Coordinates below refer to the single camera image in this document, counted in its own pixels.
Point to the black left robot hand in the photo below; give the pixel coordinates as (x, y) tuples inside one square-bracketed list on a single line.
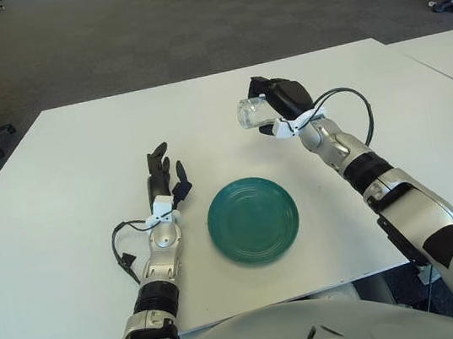
[(157, 180)]

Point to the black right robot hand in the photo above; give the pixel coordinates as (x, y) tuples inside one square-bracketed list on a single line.
[(288, 98)]

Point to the clear plastic water bottle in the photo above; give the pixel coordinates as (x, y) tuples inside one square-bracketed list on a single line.
[(252, 112)]

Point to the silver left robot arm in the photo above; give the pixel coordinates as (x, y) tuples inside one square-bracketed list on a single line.
[(163, 247)]

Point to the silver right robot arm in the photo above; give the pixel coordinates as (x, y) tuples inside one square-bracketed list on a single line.
[(405, 194)]

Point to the green round plate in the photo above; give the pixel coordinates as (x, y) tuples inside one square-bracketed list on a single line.
[(252, 221)]

